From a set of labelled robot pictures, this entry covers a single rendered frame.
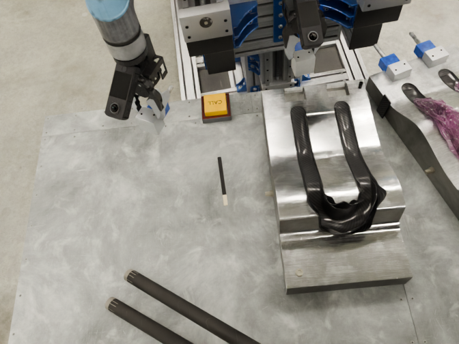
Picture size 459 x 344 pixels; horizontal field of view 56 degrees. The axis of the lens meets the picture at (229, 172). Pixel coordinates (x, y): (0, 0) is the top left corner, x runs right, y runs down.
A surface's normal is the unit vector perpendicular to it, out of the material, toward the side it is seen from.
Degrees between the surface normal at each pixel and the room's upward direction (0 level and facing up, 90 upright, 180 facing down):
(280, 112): 0
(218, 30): 90
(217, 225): 0
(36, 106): 0
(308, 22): 31
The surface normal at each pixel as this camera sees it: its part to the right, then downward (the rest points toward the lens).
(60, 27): -0.09, -0.47
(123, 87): -0.29, 0.05
